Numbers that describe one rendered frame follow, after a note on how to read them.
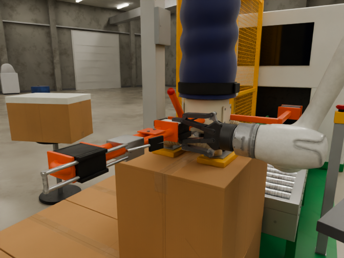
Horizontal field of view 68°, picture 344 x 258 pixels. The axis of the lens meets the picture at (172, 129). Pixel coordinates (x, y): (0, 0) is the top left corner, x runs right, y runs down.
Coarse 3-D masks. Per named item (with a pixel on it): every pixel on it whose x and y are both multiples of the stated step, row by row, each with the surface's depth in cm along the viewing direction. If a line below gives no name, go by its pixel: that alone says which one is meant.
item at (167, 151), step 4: (176, 144) 100; (164, 148) 97; (168, 148) 96; (172, 148) 95; (176, 148) 96; (180, 148) 97; (152, 152) 97; (156, 152) 96; (160, 152) 95; (164, 152) 94; (168, 152) 93; (172, 152) 93; (176, 152) 93; (180, 152) 96; (168, 156) 93; (172, 156) 92
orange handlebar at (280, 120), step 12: (204, 120) 93; (240, 120) 97; (252, 120) 95; (264, 120) 92; (276, 120) 90; (144, 132) 69; (156, 132) 69; (168, 132) 73; (108, 144) 60; (144, 144) 64; (108, 156) 54
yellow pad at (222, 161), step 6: (222, 150) 91; (204, 156) 88; (216, 156) 87; (222, 156) 86; (228, 156) 88; (234, 156) 90; (198, 162) 87; (204, 162) 86; (210, 162) 85; (216, 162) 84; (222, 162) 83; (228, 162) 85
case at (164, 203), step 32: (160, 160) 90; (192, 160) 90; (256, 160) 99; (128, 192) 88; (160, 192) 81; (192, 192) 74; (224, 192) 69; (256, 192) 107; (128, 224) 91; (160, 224) 83; (192, 224) 76; (224, 224) 72; (256, 224) 115; (128, 256) 94; (160, 256) 86; (192, 256) 79; (224, 256) 76
